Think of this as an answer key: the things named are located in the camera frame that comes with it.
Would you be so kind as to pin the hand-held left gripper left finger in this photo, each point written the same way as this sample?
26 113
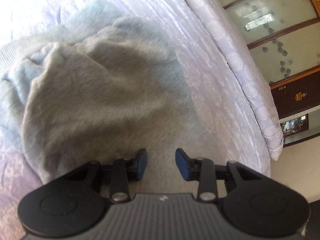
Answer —
142 163

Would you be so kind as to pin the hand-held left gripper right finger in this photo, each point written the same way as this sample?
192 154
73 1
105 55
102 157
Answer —
182 165

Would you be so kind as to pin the light blue-grey pants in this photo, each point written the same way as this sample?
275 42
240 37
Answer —
87 92

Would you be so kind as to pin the lavender patterned bedspread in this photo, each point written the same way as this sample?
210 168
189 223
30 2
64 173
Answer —
190 62

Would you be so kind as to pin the folded lavender patterned duvet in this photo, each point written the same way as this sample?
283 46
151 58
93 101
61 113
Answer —
240 67

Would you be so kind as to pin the wardrobe with frosted glass doors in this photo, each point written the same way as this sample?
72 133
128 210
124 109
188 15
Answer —
272 17

